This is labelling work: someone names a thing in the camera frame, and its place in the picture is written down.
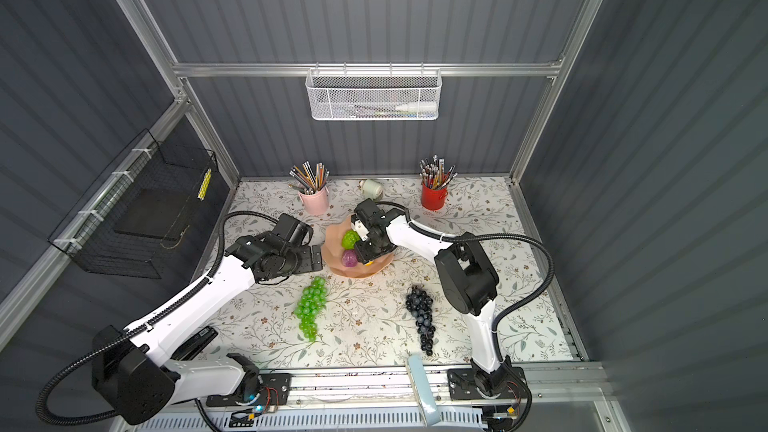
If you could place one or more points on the purple passion fruit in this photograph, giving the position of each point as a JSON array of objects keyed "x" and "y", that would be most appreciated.
[{"x": 349, "y": 258}]

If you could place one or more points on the pink pencil cup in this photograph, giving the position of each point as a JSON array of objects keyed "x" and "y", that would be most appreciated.
[{"x": 316, "y": 203}]

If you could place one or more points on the white wire mesh basket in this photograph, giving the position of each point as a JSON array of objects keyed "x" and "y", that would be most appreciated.
[{"x": 331, "y": 97}]

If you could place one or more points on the light blue bracket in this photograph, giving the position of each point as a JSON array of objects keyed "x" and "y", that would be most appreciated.
[{"x": 422, "y": 390}]

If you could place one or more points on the green grape bunch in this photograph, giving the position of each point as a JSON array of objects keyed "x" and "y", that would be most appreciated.
[{"x": 311, "y": 303}]

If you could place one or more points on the dark purple grape bunch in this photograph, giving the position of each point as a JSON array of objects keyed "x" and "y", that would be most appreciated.
[{"x": 419, "y": 303}]

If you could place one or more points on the pink scalloped fruit bowl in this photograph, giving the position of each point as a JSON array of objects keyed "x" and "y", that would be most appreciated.
[{"x": 331, "y": 251}]

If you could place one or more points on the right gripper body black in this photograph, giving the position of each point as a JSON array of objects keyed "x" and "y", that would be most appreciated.
[{"x": 369, "y": 250}]

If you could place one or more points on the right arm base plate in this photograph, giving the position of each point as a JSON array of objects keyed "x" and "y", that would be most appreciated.
[{"x": 506, "y": 383}]

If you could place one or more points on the coloured pencils bundle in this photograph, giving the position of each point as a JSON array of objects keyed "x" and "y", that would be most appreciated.
[{"x": 311, "y": 178}]

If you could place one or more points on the pens bundle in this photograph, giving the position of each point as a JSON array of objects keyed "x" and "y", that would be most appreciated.
[{"x": 434, "y": 173}]

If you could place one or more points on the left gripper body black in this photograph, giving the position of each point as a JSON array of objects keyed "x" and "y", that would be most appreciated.
[{"x": 302, "y": 261}]

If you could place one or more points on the green custard apple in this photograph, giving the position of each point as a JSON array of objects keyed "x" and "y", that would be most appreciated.
[{"x": 349, "y": 239}]

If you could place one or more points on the red pen cup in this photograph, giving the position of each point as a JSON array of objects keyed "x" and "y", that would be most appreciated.
[{"x": 433, "y": 199}]

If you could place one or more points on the black wire basket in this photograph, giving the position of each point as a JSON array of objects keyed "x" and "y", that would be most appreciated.
[{"x": 138, "y": 218}]

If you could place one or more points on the white marker in basket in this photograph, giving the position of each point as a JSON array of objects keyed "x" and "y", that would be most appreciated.
[{"x": 408, "y": 109}]

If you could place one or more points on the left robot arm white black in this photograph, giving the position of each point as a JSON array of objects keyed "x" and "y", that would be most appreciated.
[{"x": 140, "y": 376}]

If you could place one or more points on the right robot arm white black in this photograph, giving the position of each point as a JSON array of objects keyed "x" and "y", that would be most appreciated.
[{"x": 468, "y": 279}]

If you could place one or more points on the aluminium front rail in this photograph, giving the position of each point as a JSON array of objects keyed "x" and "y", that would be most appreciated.
[{"x": 389, "y": 386}]

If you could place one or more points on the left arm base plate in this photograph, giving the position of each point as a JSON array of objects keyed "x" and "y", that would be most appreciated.
[{"x": 272, "y": 389}]

